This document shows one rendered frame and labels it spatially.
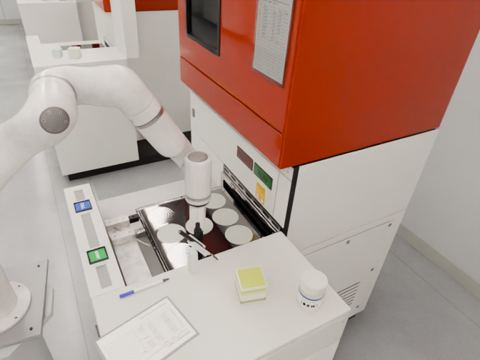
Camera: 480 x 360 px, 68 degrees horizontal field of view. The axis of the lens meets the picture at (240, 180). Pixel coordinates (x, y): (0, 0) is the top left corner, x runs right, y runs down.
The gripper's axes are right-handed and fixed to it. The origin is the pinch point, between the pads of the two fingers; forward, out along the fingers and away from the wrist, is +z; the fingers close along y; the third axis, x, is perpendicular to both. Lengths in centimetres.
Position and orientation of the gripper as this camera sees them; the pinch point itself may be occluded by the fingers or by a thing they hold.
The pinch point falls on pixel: (198, 233)
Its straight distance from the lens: 128.1
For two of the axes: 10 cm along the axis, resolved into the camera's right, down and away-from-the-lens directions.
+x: 10.0, 0.2, 0.7
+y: 0.5, 5.7, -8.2
